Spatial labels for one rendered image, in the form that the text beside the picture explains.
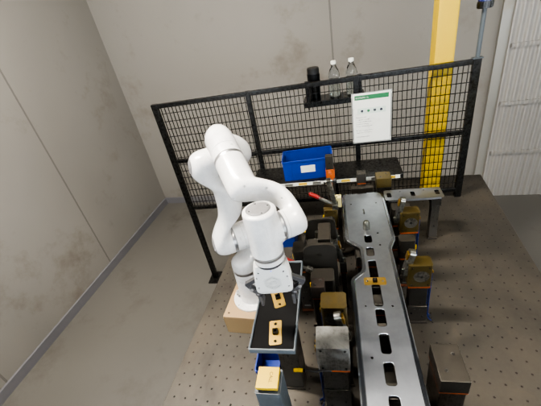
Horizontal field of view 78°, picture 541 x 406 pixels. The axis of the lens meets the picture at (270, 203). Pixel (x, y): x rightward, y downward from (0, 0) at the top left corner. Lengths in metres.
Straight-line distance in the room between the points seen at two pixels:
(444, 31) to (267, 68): 1.68
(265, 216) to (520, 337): 1.27
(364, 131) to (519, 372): 1.37
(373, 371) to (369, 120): 1.42
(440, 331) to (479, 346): 0.14
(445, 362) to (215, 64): 3.00
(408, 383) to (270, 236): 0.63
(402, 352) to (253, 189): 0.71
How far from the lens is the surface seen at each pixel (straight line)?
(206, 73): 3.51
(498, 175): 3.79
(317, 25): 3.19
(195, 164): 1.16
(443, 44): 2.13
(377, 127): 2.14
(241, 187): 0.88
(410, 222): 1.73
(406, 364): 1.21
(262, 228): 0.78
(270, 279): 0.91
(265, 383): 1.01
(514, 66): 3.42
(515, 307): 1.85
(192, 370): 1.67
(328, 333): 1.13
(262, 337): 1.08
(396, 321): 1.30
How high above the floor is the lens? 2.02
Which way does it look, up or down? 32 degrees down
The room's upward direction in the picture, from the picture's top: 12 degrees counter-clockwise
